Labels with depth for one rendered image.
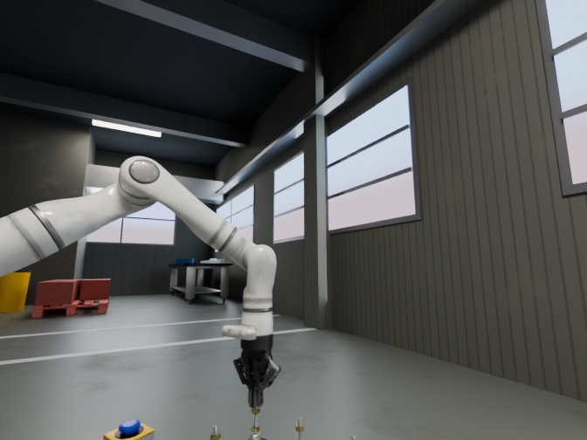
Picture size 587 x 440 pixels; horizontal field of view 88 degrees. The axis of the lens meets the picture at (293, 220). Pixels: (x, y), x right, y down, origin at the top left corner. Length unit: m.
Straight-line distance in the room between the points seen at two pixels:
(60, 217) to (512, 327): 2.20
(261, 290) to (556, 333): 1.77
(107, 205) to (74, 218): 0.08
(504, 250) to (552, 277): 0.27
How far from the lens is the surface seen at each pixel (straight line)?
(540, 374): 2.29
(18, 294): 6.31
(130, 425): 0.82
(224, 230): 0.71
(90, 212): 0.72
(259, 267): 0.71
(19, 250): 0.68
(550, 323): 2.20
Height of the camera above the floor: 0.64
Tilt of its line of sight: 9 degrees up
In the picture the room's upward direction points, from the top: straight up
